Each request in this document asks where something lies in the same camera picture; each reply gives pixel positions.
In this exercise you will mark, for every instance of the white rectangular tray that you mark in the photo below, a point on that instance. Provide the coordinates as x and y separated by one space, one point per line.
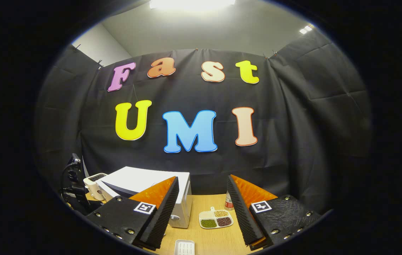
184 247

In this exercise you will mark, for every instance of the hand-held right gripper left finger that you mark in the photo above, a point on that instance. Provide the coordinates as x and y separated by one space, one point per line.
162 219

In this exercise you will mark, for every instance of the white toaster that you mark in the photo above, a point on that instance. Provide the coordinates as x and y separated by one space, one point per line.
93 184

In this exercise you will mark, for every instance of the divided dish of beans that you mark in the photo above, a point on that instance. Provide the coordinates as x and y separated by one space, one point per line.
215 219

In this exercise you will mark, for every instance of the small ceiling light panel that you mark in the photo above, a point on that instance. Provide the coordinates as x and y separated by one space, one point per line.
306 29

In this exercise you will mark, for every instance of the large ceiling light panel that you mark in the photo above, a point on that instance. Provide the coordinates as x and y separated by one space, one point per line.
192 3

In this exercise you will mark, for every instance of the black backdrop cloth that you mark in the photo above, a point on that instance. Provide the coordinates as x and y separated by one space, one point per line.
186 92

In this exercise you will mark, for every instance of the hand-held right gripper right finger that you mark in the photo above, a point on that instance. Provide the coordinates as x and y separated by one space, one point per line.
241 219

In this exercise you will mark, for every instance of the white microwave oven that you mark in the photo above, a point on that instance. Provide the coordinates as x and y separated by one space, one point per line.
144 177

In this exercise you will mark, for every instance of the clear plastic bottle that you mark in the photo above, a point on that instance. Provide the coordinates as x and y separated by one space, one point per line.
228 202

